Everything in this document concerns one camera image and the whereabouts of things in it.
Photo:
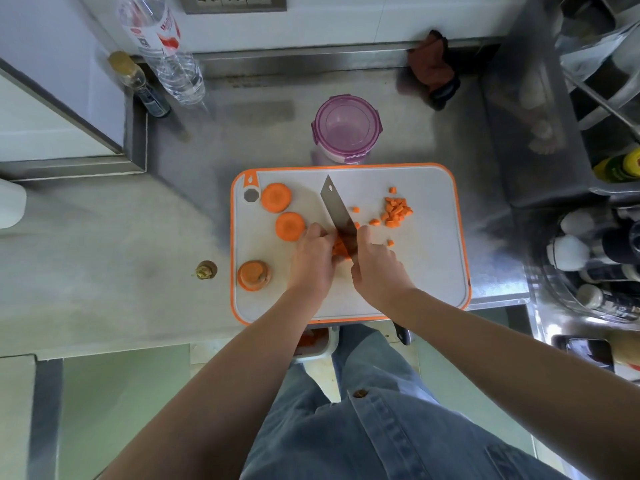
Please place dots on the dark red cloth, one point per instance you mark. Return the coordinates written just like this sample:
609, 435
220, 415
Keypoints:
430, 62

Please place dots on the black rectangular device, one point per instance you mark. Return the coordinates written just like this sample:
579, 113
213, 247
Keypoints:
585, 352

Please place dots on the blue denim trousers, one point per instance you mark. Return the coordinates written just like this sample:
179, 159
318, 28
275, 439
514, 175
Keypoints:
370, 359

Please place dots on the white orange-rimmed cutting board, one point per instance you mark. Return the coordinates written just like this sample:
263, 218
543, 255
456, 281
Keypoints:
430, 264

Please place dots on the brown carrot top stub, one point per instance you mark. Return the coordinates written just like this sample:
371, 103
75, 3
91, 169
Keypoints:
206, 270

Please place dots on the clear plastic water bottle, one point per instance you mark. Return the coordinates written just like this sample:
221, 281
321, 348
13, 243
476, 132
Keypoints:
182, 79

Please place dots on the pale green cabinet front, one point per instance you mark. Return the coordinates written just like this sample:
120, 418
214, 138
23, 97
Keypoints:
120, 414
475, 389

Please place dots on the blue denim shirt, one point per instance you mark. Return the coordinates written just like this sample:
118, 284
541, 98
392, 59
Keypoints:
410, 439

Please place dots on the brown-centred carrot end slice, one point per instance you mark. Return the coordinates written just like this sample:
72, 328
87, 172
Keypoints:
254, 274

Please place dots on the pile of diced carrot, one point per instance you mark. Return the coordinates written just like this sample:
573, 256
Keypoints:
397, 212

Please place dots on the purple lidded container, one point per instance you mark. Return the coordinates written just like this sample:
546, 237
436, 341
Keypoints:
346, 122

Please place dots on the white and black bag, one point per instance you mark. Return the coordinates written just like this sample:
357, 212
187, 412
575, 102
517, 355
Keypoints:
620, 59

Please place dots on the clear round basin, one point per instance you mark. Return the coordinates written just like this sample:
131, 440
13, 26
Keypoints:
552, 289

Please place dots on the person's right forearm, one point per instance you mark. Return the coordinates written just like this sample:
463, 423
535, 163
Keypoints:
525, 369

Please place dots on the small gold-capped bottle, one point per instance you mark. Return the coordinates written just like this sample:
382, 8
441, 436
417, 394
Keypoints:
152, 102

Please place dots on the person's left hand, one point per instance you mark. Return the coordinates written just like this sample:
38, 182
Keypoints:
312, 264

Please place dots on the person's right hand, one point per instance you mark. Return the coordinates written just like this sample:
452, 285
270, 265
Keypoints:
380, 279

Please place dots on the grey wall socket panel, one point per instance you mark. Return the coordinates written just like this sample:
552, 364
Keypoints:
230, 2

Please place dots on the person's left forearm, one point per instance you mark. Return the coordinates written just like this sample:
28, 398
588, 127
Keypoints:
215, 404

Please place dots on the white waste bin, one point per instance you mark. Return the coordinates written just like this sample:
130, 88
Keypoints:
334, 344

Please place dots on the group of seasoning bottles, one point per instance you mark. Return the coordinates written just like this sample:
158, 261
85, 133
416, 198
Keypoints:
567, 252

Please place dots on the yellow-capped sauce bottle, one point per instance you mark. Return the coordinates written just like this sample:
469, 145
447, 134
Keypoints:
627, 167

